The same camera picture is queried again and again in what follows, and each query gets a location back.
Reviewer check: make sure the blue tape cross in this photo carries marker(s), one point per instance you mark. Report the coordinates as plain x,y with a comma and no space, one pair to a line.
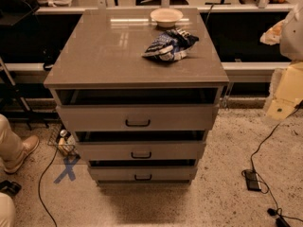
69,163

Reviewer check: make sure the blue white chip bag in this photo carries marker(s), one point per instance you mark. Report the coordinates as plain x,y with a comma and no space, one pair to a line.
171,45

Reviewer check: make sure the grey drawer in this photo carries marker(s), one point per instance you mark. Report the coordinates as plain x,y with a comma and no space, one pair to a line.
171,173
141,151
136,118

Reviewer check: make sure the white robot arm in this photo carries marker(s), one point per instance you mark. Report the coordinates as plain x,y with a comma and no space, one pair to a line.
288,33

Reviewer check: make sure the beige trouser leg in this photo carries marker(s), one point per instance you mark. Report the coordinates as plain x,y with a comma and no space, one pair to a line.
11,147

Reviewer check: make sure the grey bottom drawer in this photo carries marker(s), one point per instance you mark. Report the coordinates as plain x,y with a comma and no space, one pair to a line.
171,173

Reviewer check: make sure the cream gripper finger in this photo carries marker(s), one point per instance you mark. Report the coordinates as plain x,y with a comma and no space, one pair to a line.
286,91

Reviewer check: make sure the wire basket with items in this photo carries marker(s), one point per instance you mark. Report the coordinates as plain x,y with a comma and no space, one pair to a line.
61,139

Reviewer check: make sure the beige trouser knee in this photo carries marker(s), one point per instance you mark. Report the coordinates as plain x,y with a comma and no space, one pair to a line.
7,211

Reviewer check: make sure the grey top drawer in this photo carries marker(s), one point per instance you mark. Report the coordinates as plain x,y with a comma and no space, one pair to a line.
136,118

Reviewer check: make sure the black object near knee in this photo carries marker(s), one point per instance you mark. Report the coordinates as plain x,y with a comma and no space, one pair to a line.
10,188

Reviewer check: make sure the black power adapter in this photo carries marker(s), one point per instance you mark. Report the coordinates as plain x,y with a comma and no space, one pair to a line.
252,181

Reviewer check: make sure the grey drawer cabinet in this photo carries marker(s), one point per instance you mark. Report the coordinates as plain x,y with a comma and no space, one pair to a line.
102,65

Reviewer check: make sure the white bowl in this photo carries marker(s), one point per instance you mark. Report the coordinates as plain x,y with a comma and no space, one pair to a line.
166,17

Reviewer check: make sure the black stand legs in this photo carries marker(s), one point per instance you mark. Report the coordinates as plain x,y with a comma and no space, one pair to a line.
11,84

